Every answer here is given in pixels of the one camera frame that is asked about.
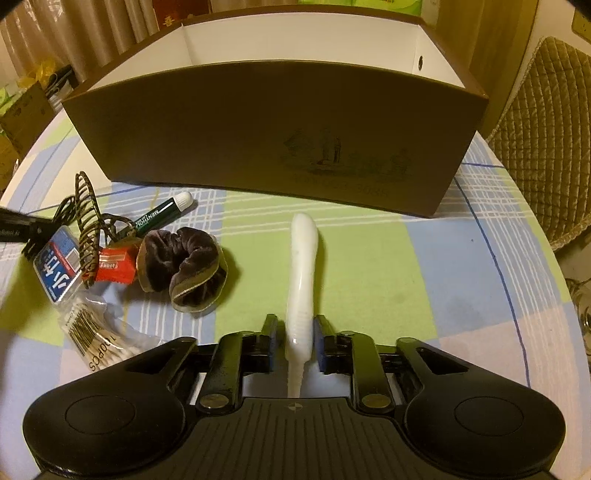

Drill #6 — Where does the plain cardboard carton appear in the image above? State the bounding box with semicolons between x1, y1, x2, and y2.
0;83;54;158

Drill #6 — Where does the clear glass vessel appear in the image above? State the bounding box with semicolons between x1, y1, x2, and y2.
566;277;591;356

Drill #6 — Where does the white plastic handle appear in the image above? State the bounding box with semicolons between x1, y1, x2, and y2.
285;213;319;398

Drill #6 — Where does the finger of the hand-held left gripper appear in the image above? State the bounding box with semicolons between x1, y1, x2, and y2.
0;206;52;230
21;233;48;258

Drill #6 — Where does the brown velvet scrunchie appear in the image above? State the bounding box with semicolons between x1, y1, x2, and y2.
137;227;229;312

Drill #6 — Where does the green lip balm tube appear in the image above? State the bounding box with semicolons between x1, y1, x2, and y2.
135;191;194;228

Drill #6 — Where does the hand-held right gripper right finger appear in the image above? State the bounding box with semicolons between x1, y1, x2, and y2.
313;314;469;412

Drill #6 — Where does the yellow plastic bag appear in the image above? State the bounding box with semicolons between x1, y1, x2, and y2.
36;62;61;88

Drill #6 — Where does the dark shiny bag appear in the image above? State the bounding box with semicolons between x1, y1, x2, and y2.
46;65;88;109

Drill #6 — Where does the brown cardboard box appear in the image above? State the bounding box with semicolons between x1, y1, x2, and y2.
61;4;489;219

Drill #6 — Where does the beige curtain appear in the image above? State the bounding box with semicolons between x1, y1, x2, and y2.
0;0;153;79

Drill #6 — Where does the cotton swab bag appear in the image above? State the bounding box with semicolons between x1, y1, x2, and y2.
58;295;162;374

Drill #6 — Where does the clear box with blue label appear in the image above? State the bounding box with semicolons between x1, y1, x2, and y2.
34;226;84;305

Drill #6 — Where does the stack of green tissue packs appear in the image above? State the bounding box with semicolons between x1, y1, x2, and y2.
355;0;426;17

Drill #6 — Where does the black cable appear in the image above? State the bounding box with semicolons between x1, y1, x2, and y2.
54;196;78;228

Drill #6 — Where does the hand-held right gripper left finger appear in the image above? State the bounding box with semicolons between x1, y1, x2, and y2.
124;314;280;415

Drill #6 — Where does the quilted olive chair cushion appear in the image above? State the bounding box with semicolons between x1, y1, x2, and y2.
485;37;591;250

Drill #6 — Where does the golden curtain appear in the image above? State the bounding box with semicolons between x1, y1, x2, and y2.
466;0;539;134

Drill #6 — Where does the red gift bag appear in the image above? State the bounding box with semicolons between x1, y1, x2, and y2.
152;0;209;24

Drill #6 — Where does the red candy wrapper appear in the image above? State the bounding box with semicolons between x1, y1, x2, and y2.
95;246;139;283

